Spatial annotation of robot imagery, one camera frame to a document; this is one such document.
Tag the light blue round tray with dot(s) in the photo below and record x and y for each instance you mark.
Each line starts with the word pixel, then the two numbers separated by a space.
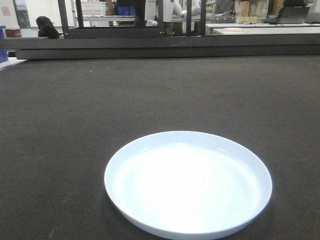
pixel 188 185

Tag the white background table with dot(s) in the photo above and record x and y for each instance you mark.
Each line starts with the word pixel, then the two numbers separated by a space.
pixel 263 29

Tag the white humanoid robot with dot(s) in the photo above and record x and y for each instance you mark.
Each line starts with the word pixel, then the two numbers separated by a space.
pixel 170 8

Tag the pink round plate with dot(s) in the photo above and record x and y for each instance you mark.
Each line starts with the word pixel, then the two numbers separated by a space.
pixel 233 29

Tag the blue crate in background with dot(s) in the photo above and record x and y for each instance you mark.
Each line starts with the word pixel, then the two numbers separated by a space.
pixel 126 10

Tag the white plastic basket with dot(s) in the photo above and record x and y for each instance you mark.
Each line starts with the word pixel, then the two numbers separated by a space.
pixel 93 9

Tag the red box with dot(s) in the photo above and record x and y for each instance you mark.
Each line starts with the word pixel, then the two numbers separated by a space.
pixel 13 33

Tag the black metal frame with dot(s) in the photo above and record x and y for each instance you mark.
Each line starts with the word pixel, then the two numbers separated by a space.
pixel 82 32

